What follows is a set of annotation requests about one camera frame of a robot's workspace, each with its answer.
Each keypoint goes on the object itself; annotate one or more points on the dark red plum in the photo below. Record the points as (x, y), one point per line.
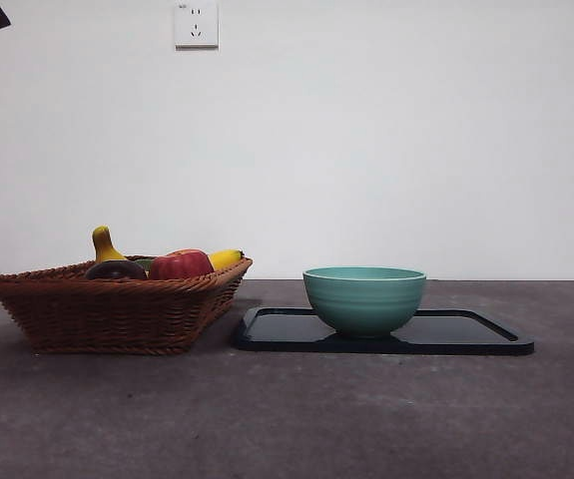
(114, 271)

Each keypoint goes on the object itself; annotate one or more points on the teal ribbed bowl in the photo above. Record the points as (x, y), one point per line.
(364, 304)

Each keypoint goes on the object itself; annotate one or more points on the yellow banana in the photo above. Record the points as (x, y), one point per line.
(103, 247)

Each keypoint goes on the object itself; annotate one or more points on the green vegetable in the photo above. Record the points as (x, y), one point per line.
(144, 263)

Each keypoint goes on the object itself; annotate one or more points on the red apple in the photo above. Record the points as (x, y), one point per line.
(179, 267)

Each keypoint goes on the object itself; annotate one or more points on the brown wicker basket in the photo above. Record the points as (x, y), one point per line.
(107, 314)

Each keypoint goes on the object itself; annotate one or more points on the dark teal rectangular tray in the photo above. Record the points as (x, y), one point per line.
(276, 332)

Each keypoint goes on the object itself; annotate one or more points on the white wall socket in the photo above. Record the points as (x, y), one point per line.
(196, 25)

